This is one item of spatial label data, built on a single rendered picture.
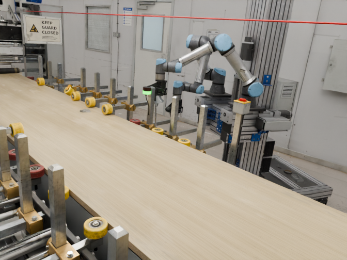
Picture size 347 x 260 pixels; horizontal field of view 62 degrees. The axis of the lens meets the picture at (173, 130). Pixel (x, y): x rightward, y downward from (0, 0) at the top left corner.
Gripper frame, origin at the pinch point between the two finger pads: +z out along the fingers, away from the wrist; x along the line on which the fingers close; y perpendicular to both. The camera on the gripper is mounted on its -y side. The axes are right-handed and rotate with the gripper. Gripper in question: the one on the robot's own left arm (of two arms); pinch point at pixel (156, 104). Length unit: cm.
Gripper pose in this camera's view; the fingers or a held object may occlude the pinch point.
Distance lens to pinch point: 226.3
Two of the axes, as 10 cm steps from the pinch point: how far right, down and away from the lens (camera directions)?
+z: -0.7, 9.5, 3.1
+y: 9.1, 1.9, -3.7
